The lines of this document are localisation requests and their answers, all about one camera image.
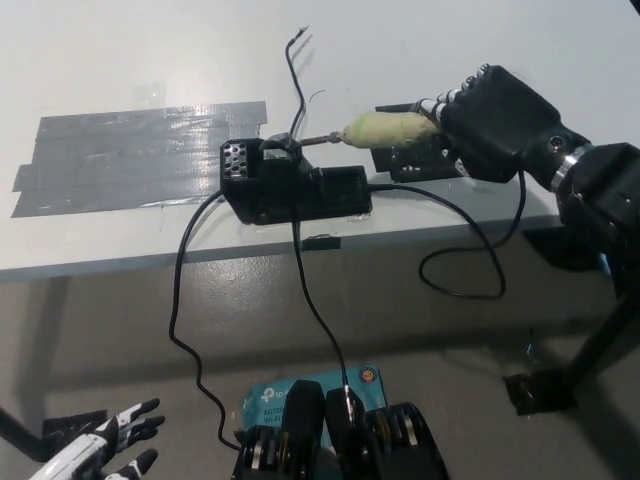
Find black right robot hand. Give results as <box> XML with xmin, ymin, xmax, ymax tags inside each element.
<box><xmin>412</xmin><ymin>62</ymin><xmax>594</xmax><ymax>191</ymax></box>

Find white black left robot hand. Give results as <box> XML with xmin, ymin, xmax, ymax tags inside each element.
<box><xmin>37</xmin><ymin>398</ymin><xmax>166</xmax><ymax>480</ymax></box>

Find tape-wrapped soldering iron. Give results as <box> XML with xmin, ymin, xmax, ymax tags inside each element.
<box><xmin>298</xmin><ymin>110</ymin><xmax>446</xmax><ymax>150</ymax></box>

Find black soldering iron cable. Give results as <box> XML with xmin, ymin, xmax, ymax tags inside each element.
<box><xmin>368</xmin><ymin>169</ymin><xmax>526</xmax><ymax>300</ymax></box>

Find black robot torso blocks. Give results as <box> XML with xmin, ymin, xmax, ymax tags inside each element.
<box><xmin>230</xmin><ymin>379</ymin><xmax>451</xmax><ymax>480</ymax></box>

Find black soldering station base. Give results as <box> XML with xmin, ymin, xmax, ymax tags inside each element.
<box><xmin>220</xmin><ymin>132</ymin><xmax>374</xmax><ymax>226</ymax></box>

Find black floor tape patch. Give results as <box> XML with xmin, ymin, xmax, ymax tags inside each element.
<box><xmin>42</xmin><ymin>409</ymin><xmax>110</xmax><ymax>449</ymax></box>
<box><xmin>502</xmin><ymin>368</ymin><xmax>580</xmax><ymax>416</ymax></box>

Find black table leg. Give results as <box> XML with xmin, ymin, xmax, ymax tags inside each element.
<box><xmin>0</xmin><ymin>405</ymin><xmax>51</xmax><ymax>464</ymax></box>
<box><xmin>562</xmin><ymin>249</ymin><xmax>640</xmax><ymax>396</ymax></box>

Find teal TP-Link box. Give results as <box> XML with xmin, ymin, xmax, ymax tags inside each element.
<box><xmin>241</xmin><ymin>367</ymin><xmax>391</xmax><ymax>436</ymax></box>

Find small black tape strip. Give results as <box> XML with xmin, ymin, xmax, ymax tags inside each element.
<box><xmin>303</xmin><ymin>234</ymin><xmax>341</xmax><ymax>251</ymax></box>

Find black under-table bracket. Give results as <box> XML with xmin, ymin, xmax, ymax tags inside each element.
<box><xmin>522</xmin><ymin>227</ymin><xmax>614</xmax><ymax>274</ymax></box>

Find thin black frayed wire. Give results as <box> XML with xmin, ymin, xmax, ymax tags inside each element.
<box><xmin>284</xmin><ymin>24</ymin><xmax>312</xmax><ymax>141</ymax></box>

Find long black power cable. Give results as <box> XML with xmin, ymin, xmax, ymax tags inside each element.
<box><xmin>168</xmin><ymin>193</ymin><xmax>244</xmax><ymax>451</ymax></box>

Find black cable with metal plug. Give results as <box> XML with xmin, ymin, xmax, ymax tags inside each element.
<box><xmin>292</xmin><ymin>218</ymin><xmax>351</xmax><ymax>401</ymax></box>

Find grey duct tape patch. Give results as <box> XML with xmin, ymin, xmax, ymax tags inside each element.
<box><xmin>9</xmin><ymin>100</ymin><xmax>269</xmax><ymax>220</ymax></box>

